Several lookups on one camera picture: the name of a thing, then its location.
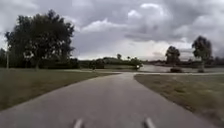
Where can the distant tree line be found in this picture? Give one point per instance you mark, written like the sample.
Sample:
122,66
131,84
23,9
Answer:
113,62

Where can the grey asphalt path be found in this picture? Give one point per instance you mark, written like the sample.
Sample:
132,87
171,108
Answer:
110,100

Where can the water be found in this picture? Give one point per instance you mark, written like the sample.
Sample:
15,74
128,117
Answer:
156,68

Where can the dark hedge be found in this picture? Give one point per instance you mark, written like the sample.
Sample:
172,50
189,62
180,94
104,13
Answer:
60,63

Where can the dark bush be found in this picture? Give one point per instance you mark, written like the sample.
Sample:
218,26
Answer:
176,70

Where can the large dark tree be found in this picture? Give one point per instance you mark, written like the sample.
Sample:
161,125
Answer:
40,36

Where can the grass field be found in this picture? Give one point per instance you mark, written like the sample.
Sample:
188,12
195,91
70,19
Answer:
186,88
36,83

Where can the pole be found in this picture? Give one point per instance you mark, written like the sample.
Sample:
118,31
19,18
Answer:
7,60

